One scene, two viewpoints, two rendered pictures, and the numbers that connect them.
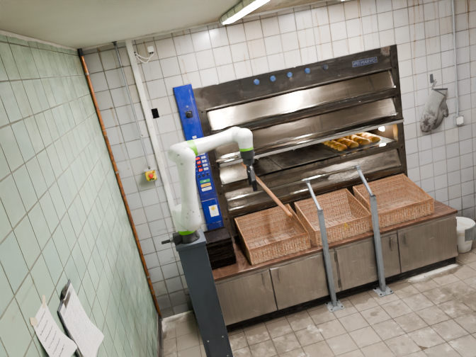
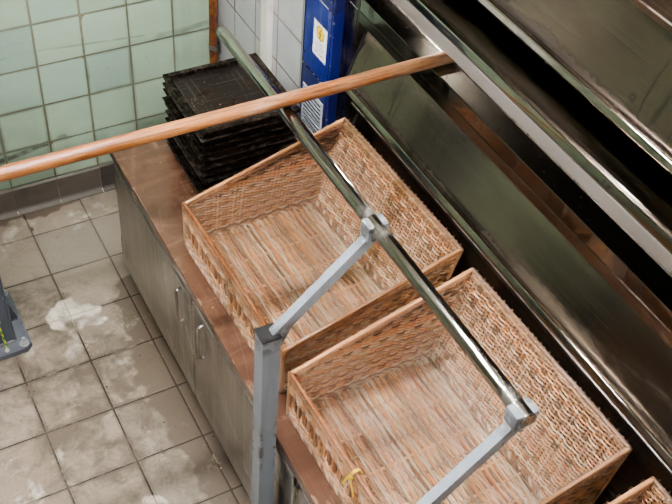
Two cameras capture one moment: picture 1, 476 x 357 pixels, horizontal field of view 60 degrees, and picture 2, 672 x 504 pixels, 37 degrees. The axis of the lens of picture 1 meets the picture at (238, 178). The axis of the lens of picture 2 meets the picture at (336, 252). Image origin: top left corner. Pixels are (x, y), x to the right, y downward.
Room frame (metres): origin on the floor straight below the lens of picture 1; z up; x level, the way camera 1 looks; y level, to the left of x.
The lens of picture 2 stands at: (2.74, -1.84, 2.48)
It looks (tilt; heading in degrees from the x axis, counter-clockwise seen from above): 45 degrees down; 66
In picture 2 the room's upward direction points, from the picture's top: 6 degrees clockwise
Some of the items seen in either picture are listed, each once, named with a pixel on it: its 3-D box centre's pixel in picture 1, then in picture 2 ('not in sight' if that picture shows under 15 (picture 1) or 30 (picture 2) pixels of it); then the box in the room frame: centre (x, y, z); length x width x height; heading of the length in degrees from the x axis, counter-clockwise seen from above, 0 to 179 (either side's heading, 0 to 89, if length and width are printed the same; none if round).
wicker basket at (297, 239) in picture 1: (270, 232); (314, 246); (3.43, -0.19, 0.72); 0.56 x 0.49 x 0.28; 99
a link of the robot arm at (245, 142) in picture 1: (244, 139); not in sight; (2.65, -0.09, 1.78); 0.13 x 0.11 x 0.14; 22
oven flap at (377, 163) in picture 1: (314, 178); (574, 287); (3.78, -0.73, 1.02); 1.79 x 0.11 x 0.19; 98
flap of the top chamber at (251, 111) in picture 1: (302, 99); not in sight; (3.78, -0.73, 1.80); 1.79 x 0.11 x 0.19; 98
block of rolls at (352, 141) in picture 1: (348, 139); not in sight; (4.29, -1.25, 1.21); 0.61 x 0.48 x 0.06; 8
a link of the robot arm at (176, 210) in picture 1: (184, 218); not in sight; (2.56, 0.40, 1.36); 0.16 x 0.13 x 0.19; 22
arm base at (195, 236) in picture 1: (180, 236); not in sight; (2.57, 0.46, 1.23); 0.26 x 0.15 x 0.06; 99
